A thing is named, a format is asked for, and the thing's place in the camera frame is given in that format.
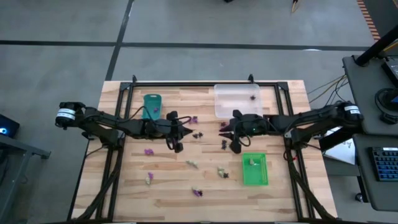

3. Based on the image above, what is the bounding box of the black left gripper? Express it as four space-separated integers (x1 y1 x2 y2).
145 111 194 140

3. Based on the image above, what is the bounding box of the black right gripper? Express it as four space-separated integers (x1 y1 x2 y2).
218 109 271 140

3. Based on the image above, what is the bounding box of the clear plastic bin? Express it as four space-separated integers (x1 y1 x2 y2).
213 83 263 119

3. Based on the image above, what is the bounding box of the teal plastic bin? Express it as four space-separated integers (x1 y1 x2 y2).
142 93 163 121

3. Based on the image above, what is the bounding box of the green plastic basket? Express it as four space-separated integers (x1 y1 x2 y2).
242 152 269 187

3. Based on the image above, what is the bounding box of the black desk support bar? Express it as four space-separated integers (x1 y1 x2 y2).
319 124 364 152

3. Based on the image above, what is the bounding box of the white paper sheet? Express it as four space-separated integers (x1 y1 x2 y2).
322 124 356 166

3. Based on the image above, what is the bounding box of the grey workstation desk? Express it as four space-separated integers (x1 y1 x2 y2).
341 54 398 136
353 133 398 212

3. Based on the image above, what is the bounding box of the black round device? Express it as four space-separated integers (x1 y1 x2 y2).
374 88 398 125

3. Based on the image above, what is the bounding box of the blue backlit keyboard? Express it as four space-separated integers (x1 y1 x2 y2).
368 146 398 183

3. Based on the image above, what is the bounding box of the black diagonal pole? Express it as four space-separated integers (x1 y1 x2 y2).
354 24 398 67

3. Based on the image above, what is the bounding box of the grey metal bench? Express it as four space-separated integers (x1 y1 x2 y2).
0 133 52 224

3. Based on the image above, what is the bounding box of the dark laptop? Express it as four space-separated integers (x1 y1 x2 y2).
381 57 398 88

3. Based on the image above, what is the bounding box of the black box with blue light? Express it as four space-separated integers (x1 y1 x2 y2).
0 113 21 139

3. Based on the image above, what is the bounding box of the orange striped floor mat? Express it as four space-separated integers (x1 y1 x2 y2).
356 0 382 42

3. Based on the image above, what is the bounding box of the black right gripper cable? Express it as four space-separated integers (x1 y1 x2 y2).
231 119 252 147

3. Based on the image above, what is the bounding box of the black aluminium table frame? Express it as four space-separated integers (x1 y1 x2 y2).
67 73 338 224

